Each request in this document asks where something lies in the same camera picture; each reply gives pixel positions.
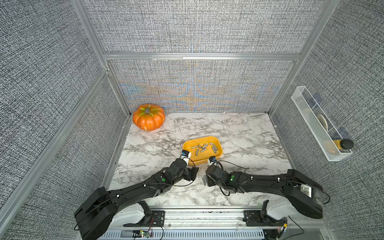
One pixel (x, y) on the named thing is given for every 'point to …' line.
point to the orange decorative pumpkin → (148, 117)
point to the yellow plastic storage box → (200, 157)
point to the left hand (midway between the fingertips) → (195, 166)
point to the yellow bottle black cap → (345, 144)
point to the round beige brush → (323, 121)
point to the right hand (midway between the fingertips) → (206, 172)
